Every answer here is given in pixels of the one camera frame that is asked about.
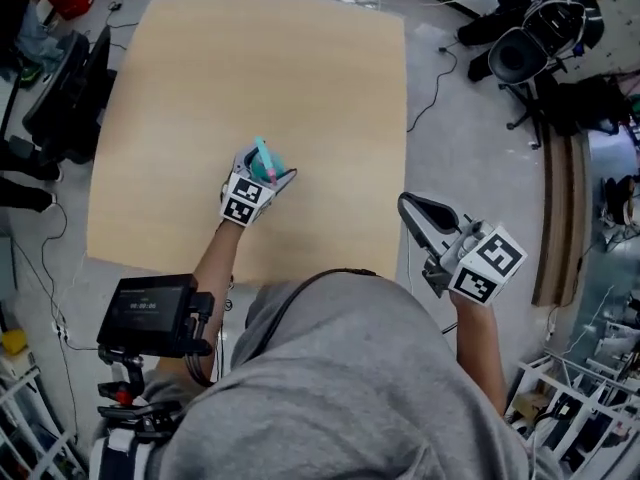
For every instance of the person's right forearm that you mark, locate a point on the person's right forearm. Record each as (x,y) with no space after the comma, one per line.
(475,348)

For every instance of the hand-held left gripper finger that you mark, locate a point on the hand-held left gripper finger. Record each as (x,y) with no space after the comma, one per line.
(286,177)
(242,159)

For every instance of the black round-backed chair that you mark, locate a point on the black round-backed chair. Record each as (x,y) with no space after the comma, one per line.
(520,58)

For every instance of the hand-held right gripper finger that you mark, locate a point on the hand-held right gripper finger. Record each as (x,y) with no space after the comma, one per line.
(435,215)
(417,233)

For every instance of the person's left forearm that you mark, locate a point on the person's left forearm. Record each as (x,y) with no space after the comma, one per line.
(220,253)

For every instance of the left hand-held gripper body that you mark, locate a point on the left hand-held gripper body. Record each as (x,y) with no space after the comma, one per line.
(247,200)

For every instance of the white metal rack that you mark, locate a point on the white metal rack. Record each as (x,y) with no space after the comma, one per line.
(575,408)

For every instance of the yellow box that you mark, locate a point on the yellow box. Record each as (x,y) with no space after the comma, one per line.
(12,341)

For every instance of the black clamp mount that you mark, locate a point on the black clamp mount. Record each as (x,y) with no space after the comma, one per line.
(132,398)

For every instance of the blue cloth pile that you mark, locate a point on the blue cloth pile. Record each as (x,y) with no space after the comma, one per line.
(37,38)

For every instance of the long wooden board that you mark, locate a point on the long wooden board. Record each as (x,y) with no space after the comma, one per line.
(562,218)

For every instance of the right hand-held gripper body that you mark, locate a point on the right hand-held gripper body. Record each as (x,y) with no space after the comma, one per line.
(480,268)

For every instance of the white power strip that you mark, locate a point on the white power strip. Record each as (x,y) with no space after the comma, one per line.
(61,330)
(361,1)

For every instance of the black bag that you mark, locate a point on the black bag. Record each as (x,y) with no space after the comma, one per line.
(590,105)

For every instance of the person's grey hoodie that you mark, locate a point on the person's grey hoodie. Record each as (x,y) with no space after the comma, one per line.
(340,383)

